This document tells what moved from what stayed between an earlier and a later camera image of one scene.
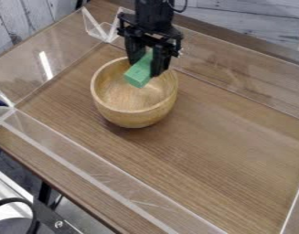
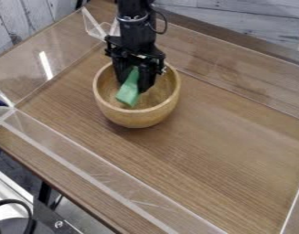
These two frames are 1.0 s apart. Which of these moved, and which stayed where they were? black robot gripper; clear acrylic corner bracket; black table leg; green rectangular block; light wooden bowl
Moved: green rectangular block; black robot gripper
Stayed: light wooden bowl; black table leg; clear acrylic corner bracket
